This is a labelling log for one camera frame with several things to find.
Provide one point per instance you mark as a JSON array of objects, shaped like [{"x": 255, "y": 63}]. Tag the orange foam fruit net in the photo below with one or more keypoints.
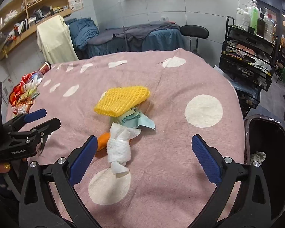
[{"x": 103, "y": 141}]

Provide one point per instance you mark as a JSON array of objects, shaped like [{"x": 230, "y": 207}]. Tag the wall poster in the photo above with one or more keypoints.
[{"x": 76, "y": 5}]

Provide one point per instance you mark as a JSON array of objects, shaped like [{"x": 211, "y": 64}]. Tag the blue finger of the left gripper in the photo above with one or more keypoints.
[
  {"x": 43, "y": 129},
  {"x": 36, "y": 115}
]

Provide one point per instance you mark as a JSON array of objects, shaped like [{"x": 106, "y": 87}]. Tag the clear large bottle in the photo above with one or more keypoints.
[{"x": 268, "y": 35}]

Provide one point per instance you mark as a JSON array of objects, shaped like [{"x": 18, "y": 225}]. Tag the pink polka dot duvet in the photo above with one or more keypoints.
[{"x": 165, "y": 185}]

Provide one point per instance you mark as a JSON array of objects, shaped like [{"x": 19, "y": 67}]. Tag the yellow foam fruit net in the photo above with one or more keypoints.
[{"x": 117, "y": 101}]

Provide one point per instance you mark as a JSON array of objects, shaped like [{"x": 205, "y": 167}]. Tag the green bottle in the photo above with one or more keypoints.
[{"x": 254, "y": 14}]

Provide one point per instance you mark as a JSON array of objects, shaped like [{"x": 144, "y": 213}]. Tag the small white paper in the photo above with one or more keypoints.
[{"x": 258, "y": 157}]

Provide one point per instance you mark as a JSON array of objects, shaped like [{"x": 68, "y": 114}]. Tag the blue massage bed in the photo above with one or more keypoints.
[{"x": 159, "y": 40}]

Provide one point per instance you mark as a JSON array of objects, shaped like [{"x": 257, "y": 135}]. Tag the black trash bin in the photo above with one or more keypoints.
[{"x": 267, "y": 135}]

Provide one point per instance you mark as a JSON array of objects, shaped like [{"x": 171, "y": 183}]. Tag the cream cloth on chair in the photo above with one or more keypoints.
[{"x": 54, "y": 41}]

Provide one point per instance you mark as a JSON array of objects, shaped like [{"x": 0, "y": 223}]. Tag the light green cloth scrap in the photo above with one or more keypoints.
[{"x": 134, "y": 118}]

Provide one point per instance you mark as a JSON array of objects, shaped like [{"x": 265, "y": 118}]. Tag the wooden cubby shelf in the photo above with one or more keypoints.
[{"x": 26, "y": 15}]

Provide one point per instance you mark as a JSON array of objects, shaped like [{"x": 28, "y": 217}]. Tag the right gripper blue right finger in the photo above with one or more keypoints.
[{"x": 209, "y": 158}]

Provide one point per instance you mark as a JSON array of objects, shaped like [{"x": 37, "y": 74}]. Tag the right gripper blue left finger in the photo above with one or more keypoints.
[{"x": 80, "y": 159}]

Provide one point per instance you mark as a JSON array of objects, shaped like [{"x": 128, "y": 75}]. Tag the red snack bag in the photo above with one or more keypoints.
[{"x": 22, "y": 102}]

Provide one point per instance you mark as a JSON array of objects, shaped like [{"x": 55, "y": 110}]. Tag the grey blanket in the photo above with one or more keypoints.
[{"x": 139, "y": 31}]

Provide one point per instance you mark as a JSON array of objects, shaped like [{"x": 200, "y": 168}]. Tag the red chip can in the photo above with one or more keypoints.
[{"x": 46, "y": 67}]

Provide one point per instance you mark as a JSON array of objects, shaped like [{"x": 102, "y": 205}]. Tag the clear plastic bottle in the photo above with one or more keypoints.
[{"x": 33, "y": 82}]

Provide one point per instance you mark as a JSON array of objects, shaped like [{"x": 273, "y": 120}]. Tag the dark brown bottle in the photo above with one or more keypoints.
[{"x": 260, "y": 25}]

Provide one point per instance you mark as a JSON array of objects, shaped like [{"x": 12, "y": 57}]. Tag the white bottle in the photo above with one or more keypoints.
[{"x": 242, "y": 18}]

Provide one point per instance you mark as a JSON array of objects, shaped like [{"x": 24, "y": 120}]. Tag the blue bedding pile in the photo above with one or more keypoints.
[{"x": 81, "y": 31}]

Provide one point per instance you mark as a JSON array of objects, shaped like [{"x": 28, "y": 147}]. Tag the black drawer cart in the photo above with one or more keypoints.
[{"x": 248, "y": 60}]

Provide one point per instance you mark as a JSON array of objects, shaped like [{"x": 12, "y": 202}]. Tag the white paper towel wad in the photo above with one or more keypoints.
[{"x": 118, "y": 147}]

